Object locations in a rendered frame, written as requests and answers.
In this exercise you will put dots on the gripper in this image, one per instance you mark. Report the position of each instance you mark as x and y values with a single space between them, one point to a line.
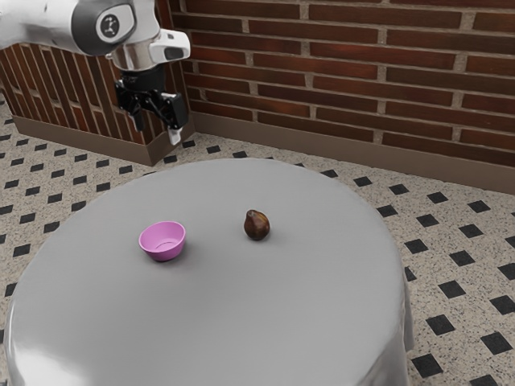
141 87

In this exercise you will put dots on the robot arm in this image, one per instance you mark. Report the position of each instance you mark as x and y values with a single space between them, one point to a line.
80 24

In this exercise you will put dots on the pink plastic bowl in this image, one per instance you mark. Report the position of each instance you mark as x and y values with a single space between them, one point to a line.
162 241

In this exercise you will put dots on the brown pear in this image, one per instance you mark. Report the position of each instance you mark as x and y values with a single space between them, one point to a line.
256 226

